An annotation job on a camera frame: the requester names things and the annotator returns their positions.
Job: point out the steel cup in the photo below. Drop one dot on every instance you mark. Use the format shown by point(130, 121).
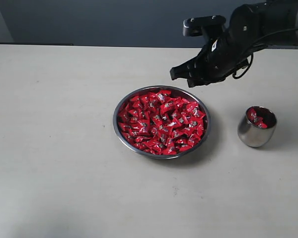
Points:
point(251, 135)

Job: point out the pile of red candies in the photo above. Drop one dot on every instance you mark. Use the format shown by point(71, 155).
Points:
point(161, 124)

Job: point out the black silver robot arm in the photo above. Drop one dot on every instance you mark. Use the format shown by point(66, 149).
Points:
point(252, 28)

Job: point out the round steel plate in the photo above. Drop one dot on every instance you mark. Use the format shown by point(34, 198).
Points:
point(161, 156)

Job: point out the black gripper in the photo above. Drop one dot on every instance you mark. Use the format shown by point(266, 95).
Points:
point(217, 60)

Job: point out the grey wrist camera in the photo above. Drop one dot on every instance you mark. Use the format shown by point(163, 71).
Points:
point(207, 26)

